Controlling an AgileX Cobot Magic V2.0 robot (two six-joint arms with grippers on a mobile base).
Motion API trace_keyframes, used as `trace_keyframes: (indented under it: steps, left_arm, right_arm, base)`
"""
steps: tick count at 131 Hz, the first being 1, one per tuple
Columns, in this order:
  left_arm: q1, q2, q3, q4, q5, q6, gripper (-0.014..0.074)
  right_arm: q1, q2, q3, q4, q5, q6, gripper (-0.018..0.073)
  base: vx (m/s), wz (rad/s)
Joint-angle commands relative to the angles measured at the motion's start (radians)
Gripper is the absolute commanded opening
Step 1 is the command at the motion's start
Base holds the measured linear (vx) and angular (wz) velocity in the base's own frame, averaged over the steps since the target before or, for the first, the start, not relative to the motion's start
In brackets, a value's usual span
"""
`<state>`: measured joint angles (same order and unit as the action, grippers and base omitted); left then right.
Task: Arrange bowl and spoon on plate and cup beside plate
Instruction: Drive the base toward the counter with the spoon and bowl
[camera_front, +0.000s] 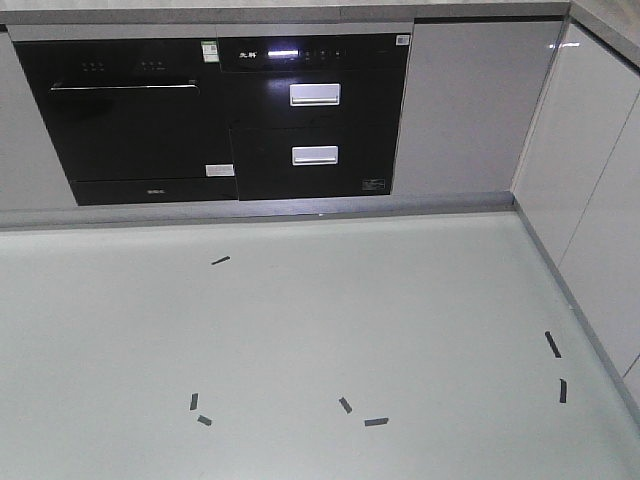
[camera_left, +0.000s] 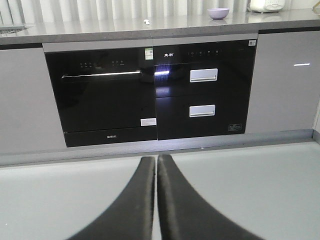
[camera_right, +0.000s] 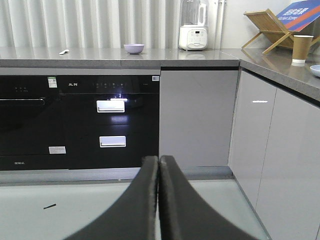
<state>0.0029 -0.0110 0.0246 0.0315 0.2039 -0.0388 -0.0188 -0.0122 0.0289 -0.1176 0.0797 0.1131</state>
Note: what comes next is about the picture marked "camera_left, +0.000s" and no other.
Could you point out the upper silver drawer handle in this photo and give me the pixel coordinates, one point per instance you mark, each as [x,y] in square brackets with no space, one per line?
[203,75]

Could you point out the grey cabinet door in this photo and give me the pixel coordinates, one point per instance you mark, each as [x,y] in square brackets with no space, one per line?
[285,87]
[29,119]

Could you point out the white rice cooker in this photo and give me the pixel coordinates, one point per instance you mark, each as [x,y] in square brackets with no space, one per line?
[266,6]

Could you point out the silver drawer handle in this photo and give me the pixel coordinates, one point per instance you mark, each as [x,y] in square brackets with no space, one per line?
[203,75]
[202,110]

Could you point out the grey cabinet door right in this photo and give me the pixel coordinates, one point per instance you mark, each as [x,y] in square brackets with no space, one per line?
[285,87]

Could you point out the grey cabinet door left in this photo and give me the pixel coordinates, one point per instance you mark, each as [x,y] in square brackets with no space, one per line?
[29,119]

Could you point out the lower silver drawer handle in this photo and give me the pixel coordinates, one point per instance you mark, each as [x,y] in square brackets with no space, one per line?
[202,110]

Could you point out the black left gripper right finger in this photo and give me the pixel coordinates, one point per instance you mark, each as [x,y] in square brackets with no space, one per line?
[184,214]

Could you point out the pale green plastic spoon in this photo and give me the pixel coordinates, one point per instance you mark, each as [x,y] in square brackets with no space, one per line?
[146,21]

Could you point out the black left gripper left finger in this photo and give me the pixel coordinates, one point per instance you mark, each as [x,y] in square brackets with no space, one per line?
[130,216]

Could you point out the purple plastic bowl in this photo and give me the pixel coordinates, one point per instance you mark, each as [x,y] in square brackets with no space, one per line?
[218,13]

